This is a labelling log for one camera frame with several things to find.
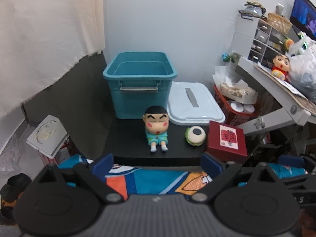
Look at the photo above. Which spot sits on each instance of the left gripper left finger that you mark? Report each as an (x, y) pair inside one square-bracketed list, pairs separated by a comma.
[(92, 178)]

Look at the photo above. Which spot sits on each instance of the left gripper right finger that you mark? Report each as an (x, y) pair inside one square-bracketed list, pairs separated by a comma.
[(222, 175)]

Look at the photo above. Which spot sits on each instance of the red box with label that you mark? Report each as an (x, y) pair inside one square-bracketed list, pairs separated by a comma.
[(226, 143)]

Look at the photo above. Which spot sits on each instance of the plush burger toy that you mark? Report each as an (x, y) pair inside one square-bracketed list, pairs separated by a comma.
[(195, 135)]

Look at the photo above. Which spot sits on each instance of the Shin-chan figure teal pajamas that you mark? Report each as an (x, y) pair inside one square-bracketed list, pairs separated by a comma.
[(156, 120)]

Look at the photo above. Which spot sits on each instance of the white cardboard box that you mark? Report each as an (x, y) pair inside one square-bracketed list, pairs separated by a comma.
[(48, 137)]

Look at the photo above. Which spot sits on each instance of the red plastic basket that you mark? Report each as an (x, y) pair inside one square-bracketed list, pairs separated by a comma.
[(233, 117)]

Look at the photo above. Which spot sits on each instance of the white bin lid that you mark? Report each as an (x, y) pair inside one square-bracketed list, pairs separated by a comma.
[(191, 103)]

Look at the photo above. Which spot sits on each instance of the patterned tissue box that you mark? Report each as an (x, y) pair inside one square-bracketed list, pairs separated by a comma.
[(240, 92)]

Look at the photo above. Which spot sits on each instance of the white desk shelf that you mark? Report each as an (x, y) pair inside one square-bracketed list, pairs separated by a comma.
[(290, 112)]

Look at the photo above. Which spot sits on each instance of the teal plastic storage bin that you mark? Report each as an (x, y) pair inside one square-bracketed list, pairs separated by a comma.
[(138, 80)]

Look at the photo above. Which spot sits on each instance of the blue green small toy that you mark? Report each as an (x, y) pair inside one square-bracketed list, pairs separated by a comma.
[(227, 58)]

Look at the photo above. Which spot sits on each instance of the Shin-chan plush red shirt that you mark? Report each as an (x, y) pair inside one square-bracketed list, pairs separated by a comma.
[(281, 67)]

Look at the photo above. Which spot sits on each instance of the white drawer organizer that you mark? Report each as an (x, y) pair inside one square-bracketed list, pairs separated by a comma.
[(256, 40)]

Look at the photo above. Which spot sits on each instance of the clear plastic bag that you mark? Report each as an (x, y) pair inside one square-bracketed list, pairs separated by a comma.
[(302, 67)]

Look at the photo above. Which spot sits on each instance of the cream curtain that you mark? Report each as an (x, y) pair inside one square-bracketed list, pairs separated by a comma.
[(41, 40)]

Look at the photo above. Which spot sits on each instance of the woven wicker basket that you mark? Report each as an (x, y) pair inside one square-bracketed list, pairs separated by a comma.
[(280, 23)]

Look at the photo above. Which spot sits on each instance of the computer monitor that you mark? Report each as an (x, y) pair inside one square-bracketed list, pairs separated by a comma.
[(303, 17)]

